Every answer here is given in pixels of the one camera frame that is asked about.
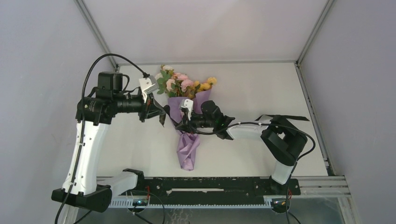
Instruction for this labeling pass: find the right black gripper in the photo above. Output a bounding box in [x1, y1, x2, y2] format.
[176, 108, 215, 134]

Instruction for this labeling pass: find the pink wrapping paper sheet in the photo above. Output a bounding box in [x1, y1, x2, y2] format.
[168, 90, 211, 171]

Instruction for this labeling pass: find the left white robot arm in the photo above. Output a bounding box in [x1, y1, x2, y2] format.
[51, 72, 165, 212]

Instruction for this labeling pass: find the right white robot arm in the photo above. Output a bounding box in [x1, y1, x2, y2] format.
[172, 99, 316, 194]

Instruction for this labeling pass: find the yellow rose stem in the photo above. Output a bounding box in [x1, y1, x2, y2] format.
[189, 77, 217, 98]

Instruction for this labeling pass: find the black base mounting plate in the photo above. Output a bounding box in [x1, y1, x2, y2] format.
[122, 177, 301, 206]

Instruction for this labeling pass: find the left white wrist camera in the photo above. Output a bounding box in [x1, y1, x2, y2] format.
[139, 76, 159, 103]

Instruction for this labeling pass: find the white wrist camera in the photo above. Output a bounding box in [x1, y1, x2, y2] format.
[179, 98, 194, 120]
[139, 76, 159, 103]

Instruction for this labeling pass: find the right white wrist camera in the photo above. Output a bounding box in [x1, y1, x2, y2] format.
[179, 98, 194, 120]

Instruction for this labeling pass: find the white slotted cable duct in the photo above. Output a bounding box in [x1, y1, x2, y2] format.
[108, 198, 273, 209]

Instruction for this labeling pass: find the aluminium frame rail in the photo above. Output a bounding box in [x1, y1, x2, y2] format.
[96, 176, 352, 198]

